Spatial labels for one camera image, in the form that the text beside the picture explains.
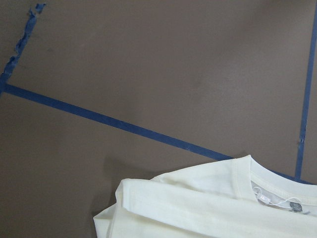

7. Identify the cream long-sleeve cat shirt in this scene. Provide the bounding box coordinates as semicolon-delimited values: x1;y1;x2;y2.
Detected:
94;156;317;238

